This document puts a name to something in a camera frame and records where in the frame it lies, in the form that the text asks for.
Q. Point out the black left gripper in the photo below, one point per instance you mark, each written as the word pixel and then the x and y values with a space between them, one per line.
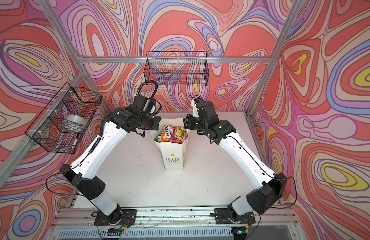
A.
pixel 157 119

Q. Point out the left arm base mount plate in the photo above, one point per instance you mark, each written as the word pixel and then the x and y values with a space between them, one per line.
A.
pixel 119 217

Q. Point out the silver tape roll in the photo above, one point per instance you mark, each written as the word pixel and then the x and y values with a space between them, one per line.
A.
pixel 76 120

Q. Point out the red Fox's candy bag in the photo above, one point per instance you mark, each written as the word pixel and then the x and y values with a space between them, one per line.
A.
pixel 173 134

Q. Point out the white paper bag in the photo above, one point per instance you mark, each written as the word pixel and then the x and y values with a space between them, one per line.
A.
pixel 173 155

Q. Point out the black marker pen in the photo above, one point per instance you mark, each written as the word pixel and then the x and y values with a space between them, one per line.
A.
pixel 74 145

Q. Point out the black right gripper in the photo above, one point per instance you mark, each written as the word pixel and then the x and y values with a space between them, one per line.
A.
pixel 188 123

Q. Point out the black wire basket left wall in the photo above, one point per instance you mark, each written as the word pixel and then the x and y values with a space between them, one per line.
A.
pixel 51 131

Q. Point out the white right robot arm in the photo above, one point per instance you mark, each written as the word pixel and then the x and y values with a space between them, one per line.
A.
pixel 268 186

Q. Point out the aluminium frame post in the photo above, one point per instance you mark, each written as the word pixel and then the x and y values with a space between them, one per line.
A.
pixel 287 26

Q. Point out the black wire basket wall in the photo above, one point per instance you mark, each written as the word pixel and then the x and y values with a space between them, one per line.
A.
pixel 51 131
pixel 177 68

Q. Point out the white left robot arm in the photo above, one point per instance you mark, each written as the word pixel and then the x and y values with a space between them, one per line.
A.
pixel 142 114

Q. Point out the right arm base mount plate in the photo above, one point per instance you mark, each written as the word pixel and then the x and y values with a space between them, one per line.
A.
pixel 224 216

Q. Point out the black wire basket back wall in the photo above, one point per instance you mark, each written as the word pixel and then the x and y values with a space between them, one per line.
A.
pixel 177 68

